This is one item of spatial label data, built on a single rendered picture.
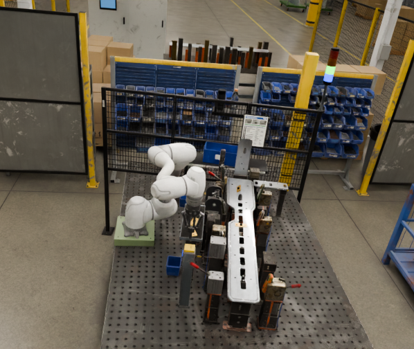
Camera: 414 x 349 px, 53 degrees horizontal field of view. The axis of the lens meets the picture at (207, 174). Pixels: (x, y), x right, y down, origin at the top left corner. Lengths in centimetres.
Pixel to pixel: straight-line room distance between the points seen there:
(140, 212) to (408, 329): 250
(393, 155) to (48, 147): 423
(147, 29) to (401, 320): 737
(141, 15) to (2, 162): 508
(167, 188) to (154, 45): 750
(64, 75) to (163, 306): 282
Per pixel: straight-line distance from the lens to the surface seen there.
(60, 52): 462
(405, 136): 570
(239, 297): 242
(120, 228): 322
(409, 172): 603
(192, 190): 213
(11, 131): 509
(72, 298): 379
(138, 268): 297
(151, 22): 933
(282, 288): 247
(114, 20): 938
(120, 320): 266
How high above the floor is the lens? 272
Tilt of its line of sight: 29 degrees down
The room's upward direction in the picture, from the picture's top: 6 degrees clockwise
